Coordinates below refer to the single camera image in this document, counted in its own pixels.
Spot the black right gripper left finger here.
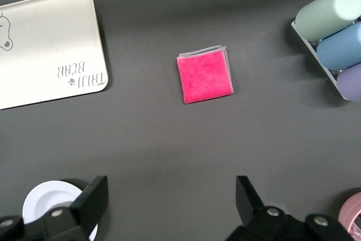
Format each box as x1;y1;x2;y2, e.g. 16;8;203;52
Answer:
0;175;110;241

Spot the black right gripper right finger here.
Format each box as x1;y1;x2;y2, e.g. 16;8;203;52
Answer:
225;175;353;241

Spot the white round plate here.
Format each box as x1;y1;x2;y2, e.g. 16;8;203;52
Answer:
22;180;99;241

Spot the green cup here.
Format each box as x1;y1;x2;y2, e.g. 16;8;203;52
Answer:
294;0;361;42

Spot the white wire cup rack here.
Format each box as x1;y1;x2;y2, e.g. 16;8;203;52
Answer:
290;0;361;101

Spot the purple cup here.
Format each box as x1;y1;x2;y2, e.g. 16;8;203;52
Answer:
336;62;361;103

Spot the pink folded cloth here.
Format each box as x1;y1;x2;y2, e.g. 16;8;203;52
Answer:
177;44;235;105

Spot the cream bear print tray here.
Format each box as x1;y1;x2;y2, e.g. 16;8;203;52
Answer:
0;0;109;111

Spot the blue cup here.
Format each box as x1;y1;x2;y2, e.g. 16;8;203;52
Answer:
316;22;361;71

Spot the pink bowl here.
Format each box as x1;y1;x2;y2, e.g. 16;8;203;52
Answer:
338;191;361;241

